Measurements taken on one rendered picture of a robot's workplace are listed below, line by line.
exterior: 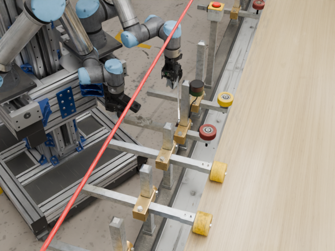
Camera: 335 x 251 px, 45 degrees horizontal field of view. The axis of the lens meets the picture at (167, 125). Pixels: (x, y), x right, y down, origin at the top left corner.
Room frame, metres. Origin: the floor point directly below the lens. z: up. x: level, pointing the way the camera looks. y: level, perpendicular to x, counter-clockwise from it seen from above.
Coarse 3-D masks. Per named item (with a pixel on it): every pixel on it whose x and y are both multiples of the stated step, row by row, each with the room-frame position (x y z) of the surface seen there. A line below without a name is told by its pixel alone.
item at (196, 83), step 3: (192, 81) 1.37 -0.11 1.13; (195, 81) 1.37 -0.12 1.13; (198, 81) 1.37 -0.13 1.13; (201, 81) 1.37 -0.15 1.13; (192, 84) 1.35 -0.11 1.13; (195, 84) 1.35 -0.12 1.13; (198, 84) 1.35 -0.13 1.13; (201, 84) 1.35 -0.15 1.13; (195, 87) 1.33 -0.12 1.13; (198, 87) 1.33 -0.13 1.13; (189, 93) 1.35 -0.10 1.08; (189, 96) 1.35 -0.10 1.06; (195, 99) 1.36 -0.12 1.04; (192, 102) 1.36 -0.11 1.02; (189, 111) 1.37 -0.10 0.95; (189, 114) 1.37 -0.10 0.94; (189, 117) 1.37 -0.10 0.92
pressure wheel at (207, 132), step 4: (204, 124) 1.33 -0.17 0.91; (208, 124) 1.33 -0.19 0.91; (200, 128) 1.30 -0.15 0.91; (204, 128) 1.30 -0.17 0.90; (208, 128) 1.30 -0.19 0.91; (212, 128) 1.30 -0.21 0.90; (200, 132) 1.28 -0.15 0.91; (204, 132) 1.28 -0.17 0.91; (208, 132) 1.28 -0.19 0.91; (212, 132) 1.28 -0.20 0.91; (200, 136) 1.27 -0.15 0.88; (204, 136) 1.26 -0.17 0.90; (208, 136) 1.26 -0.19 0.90; (212, 136) 1.26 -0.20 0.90; (208, 140) 1.26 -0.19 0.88
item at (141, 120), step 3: (138, 117) 1.41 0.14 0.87; (141, 117) 1.41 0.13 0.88; (144, 117) 1.41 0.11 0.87; (147, 117) 1.41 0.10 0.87; (138, 120) 1.40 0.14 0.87; (141, 120) 1.39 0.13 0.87; (144, 120) 1.39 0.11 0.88; (147, 120) 1.39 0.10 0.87; (150, 120) 1.39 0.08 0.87; (138, 123) 1.37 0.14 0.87; (141, 123) 1.37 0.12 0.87; (144, 123) 1.38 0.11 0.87; (147, 123) 1.37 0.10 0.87; (150, 123) 1.38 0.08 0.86
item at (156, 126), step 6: (126, 120) 1.41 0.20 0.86; (132, 120) 1.40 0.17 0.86; (144, 126) 1.38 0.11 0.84; (150, 126) 1.37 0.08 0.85; (156, 126) 1.36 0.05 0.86; (162, 126) 1.36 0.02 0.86; (174, 126) 1.36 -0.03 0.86; (174, 132) 1.33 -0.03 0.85; (192, 132) 1.32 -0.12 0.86; (198, 132) 1.32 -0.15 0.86; (192, 138) 1.30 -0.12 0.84; (198, 138) 1.29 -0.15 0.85
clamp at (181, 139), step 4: (188, 124) 1.37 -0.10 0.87; (180, 128) 1.34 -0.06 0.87; (184, 128) 1.34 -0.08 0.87; (188, 128) 1.35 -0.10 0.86; (176, 132) 1.31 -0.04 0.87; (184, 132) 1.31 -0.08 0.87; (176, 136) 1.29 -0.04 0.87; (180, 136) 1.28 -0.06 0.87; (184, 136) 1.29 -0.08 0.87; (176, 140) 1.29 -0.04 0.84; (180, 140) 1.28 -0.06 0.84; (184, 140) 1.29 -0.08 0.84
